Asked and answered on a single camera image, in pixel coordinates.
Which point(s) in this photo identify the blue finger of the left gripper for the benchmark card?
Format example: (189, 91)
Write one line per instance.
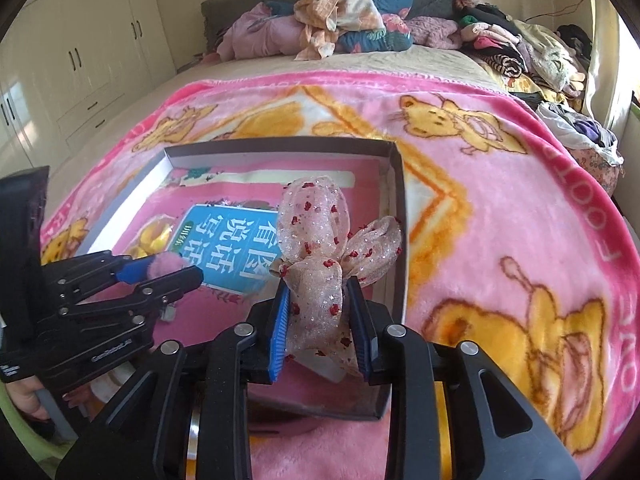
(134, 271)

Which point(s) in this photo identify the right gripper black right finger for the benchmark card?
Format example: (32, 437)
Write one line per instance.
(362, 326)

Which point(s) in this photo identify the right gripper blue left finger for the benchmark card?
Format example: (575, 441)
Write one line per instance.
(277, 330)

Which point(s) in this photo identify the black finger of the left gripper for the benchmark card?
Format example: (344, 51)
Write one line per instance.
(146, 296)

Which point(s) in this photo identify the yellow rings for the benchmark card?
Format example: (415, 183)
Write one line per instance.
(150, 239)

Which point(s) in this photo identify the sheer dotted ribbon bow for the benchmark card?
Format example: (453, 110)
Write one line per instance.
(319, 253)

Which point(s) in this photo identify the white hair claw clip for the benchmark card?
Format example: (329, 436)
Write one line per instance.
(108, 384)

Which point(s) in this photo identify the green sleeve forearm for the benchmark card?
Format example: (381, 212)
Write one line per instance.
(47, 452)

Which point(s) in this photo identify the person's left hand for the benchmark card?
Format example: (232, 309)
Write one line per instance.
(23, 395)

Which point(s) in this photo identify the dark cardboard box tray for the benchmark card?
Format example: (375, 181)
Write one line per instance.
(389, 291)

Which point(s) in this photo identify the pink cartoon bear blanket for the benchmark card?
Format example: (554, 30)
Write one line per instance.
(511, 243)

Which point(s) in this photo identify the white wardrobe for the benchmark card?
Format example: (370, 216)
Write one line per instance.
(68, 67)

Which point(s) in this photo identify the pink bedding bundle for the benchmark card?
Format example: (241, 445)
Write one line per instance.
(259, 33)

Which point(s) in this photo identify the orange floral cloth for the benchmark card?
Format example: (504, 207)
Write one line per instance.
(327, 20)

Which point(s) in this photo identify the pile of clothes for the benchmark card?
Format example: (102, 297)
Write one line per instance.
(546, 69)

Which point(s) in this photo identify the dark blue floral quilt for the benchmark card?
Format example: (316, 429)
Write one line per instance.
(395, 35)

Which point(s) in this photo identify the cream curtain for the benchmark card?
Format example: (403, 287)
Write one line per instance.
(613, 73)

